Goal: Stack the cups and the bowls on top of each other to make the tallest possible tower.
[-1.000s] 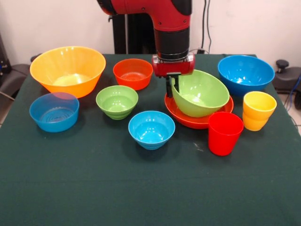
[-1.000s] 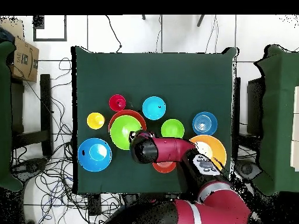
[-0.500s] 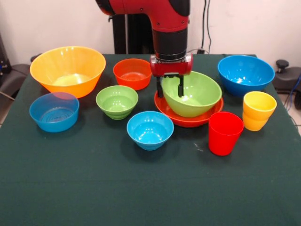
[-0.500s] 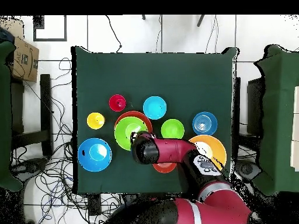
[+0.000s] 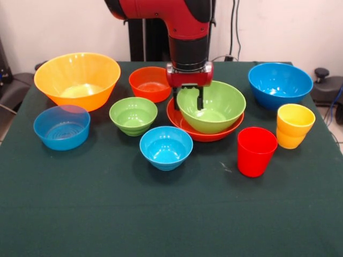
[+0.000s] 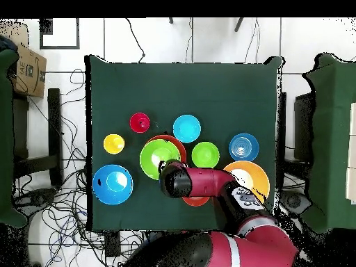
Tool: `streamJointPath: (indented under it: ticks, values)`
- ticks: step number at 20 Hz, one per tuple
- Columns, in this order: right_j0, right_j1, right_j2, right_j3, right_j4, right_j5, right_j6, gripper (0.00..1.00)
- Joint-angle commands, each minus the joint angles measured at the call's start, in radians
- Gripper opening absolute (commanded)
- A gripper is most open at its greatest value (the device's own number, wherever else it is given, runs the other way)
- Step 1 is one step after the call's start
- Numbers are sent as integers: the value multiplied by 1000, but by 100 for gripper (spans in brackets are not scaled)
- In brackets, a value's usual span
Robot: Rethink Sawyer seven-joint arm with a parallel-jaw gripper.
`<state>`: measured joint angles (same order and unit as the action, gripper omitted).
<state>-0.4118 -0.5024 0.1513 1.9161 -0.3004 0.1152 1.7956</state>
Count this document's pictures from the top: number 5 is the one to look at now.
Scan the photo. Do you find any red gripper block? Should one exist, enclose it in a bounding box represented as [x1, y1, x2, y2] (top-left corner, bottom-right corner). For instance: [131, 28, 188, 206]
[166, 62, 214, 111]

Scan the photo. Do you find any large green bowl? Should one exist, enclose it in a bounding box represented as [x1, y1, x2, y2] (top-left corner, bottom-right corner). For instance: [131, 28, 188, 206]
[176, 80, 247, 134]

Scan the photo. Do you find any clear blue ribbed bowl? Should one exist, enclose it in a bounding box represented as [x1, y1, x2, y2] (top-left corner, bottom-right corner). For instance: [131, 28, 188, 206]
[33, 105, 91, 151]

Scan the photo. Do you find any wide shallow red-orange bowl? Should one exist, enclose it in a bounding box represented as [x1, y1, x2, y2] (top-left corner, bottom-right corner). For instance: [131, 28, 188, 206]
[166, 96, 245, 142]

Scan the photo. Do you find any small red-orange bowl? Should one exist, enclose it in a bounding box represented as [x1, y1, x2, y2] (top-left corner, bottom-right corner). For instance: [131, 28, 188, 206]
[129, 66, 172, 104]

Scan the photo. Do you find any small light blue bowl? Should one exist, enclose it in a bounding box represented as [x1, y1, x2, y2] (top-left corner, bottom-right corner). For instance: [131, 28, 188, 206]
[139, 126, 193, 171]

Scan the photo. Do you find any small green bowl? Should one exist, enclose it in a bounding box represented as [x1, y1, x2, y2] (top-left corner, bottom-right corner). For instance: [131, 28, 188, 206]
[109, 97, 158, 137]

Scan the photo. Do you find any red cup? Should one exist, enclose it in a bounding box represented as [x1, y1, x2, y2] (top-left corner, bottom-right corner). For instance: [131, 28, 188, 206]
[237, 127, 279, 178]

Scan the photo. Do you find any large blue bowl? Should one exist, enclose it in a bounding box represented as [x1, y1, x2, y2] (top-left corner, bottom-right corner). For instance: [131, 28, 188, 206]
[248, 63, 314, 111]

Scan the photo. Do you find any yellow cup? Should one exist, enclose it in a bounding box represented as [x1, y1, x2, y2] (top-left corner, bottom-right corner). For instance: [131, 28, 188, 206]
[276, 103, 316, 149]

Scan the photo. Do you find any large orange bowl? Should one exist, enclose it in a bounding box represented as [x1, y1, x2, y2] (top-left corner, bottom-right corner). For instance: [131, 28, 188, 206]
[34, 52, 121, 112]

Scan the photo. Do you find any dark green tablecloth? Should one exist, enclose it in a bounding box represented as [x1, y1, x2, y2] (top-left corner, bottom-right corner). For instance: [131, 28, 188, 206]
[0, 61, 343, 257]

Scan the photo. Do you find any black equipment box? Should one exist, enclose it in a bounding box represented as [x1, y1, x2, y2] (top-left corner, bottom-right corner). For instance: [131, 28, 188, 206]
[0, 37, 13, 86]

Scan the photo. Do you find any black wall cable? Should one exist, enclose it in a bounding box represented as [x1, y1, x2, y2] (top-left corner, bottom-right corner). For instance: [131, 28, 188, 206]
[211, 0, 242, 62]

